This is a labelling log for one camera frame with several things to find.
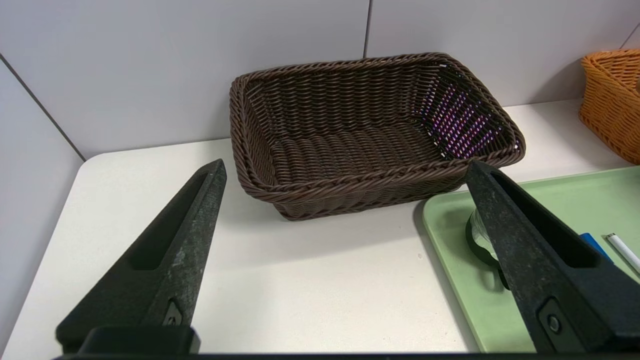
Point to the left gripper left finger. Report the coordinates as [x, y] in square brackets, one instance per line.
[160, 270]

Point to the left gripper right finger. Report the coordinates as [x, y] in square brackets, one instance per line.
[550, 280]

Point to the thin white pen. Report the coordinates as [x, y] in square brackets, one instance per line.
[625, 250]

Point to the orange wicker basket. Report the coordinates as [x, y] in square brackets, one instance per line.
[615, 110]

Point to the dark brown wicker basket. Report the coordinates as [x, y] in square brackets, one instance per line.
[350, 145]

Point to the glass cup with black holder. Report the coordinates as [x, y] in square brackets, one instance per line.
[480, 240]

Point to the light green plastic tray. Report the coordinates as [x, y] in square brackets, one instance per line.
[460, 300]

